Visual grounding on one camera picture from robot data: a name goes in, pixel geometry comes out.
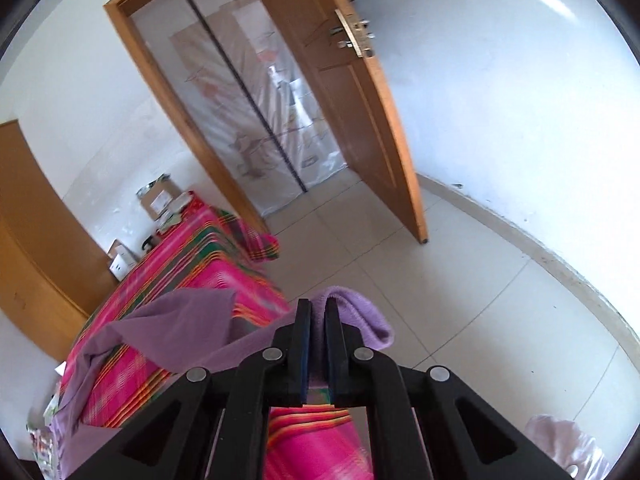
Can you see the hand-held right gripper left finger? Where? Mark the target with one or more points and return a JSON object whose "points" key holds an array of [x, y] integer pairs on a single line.
{"points": [[305, 360]]}

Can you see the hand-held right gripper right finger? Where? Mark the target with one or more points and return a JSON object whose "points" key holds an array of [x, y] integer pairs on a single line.
{"points": [[332, 360]]}

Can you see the purple fleece pants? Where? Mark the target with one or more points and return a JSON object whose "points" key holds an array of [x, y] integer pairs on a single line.
{"points": [[190, 320]]}

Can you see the pink green plaid bed sheet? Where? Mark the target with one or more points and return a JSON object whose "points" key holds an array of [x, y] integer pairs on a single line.
{"points": [[210, 270]]}

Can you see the small black object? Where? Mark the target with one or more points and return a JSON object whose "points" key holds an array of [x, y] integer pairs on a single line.
{"points": [[150, 244]]}

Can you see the small white box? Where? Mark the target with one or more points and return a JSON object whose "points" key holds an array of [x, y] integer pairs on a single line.
{"points": [[122, 262]]}

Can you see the cardboard box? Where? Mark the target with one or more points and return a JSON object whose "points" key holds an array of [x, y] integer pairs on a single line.
{"points": [[160, 197]]}

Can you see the wooden door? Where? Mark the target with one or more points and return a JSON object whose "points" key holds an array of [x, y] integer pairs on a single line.
{"points": [[350, 125]]}

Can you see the pale pink cloth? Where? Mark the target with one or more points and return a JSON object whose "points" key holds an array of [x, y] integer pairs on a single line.
{"points": [[565, 450]]}

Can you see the printed plastic door curtain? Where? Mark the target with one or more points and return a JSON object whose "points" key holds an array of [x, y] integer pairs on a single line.
{"points": [[240, 110]]}

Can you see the wooden wardrobe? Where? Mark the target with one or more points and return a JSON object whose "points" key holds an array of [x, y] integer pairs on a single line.
{"points": [[40, 240]]}

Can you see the metal door lock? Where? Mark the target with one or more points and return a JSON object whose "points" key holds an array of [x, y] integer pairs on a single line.
{"points": [[355, 32]]}

